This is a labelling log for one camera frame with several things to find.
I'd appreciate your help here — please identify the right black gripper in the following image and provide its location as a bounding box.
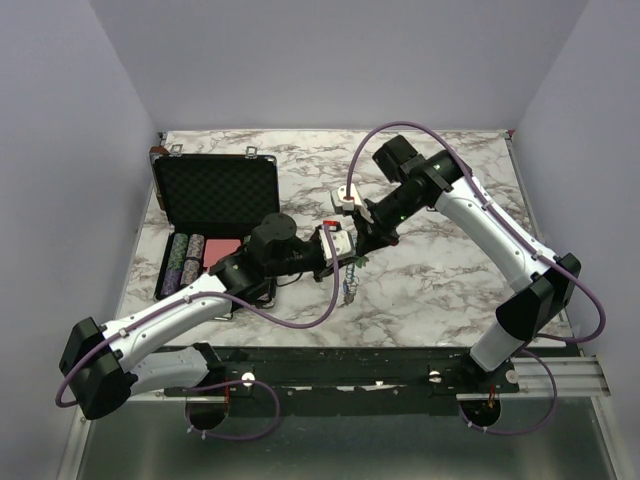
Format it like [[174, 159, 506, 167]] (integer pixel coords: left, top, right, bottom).
[[351, 186, 425, 256]]

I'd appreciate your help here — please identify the aluminium frame rail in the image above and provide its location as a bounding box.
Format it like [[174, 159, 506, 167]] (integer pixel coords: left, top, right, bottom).
[[59, 347, 614, 479]]

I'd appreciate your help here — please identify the green key tag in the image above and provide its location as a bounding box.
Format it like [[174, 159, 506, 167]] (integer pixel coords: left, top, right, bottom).
[[355, 256, 368, 268]]

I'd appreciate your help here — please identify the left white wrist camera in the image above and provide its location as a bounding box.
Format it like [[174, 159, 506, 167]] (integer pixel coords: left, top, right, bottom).
[[319, 228, 356, 266]]

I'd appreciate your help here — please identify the grey spiky metal ring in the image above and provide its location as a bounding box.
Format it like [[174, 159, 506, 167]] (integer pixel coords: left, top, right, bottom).
[[339, 229, 369, 309]]

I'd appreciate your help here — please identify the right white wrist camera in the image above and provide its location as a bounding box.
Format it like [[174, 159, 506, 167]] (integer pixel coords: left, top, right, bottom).
[[330, 185, 373, 224]]

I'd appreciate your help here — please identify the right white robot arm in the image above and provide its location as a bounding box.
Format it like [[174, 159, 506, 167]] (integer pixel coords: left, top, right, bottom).
[[339, 135, 581, 392]]

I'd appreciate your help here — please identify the purple poker chip stack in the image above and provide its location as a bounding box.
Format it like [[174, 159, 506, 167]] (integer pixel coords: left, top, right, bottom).
[[160, 269, 182, 298]]

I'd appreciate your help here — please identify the grey poker chip stack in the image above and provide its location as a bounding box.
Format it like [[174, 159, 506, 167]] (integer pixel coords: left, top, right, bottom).
[[186, 234, 206, 261]]

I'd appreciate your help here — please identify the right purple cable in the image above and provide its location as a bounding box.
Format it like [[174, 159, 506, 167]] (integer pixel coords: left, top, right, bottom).
[[347, 120, 609, 437]]

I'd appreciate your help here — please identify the black poker chip case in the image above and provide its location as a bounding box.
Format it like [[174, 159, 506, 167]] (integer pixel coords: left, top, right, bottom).
[[149, 147, 280, 301]]

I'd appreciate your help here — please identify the green poker chip stack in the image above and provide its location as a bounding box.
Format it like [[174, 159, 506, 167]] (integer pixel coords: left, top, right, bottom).
[[167, 233, 189, 271]]

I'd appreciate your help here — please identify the pink playing card deck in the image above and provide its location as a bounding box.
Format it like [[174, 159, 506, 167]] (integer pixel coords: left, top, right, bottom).
[[203, 239, 241, 269]]

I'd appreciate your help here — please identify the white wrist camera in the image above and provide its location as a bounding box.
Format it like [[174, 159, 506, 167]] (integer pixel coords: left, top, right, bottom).
[[319, 228, 356, 266], [330, 185, 373, 224]]

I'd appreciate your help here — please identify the blue silicone band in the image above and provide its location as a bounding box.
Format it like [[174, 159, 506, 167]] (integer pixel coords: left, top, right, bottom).
[[344, 263, 357, 287]]

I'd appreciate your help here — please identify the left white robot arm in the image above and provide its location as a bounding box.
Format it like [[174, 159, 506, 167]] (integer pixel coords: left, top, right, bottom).
[[55, 213, 355, 420]]

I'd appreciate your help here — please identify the grey lower chip stack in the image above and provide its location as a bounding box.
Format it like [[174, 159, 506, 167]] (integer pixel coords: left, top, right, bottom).
[[179, 258, 201, 288]]

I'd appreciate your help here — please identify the black mounting base plate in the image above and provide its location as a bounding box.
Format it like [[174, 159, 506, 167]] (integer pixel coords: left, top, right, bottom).
[[187, 343, 519, 418]]

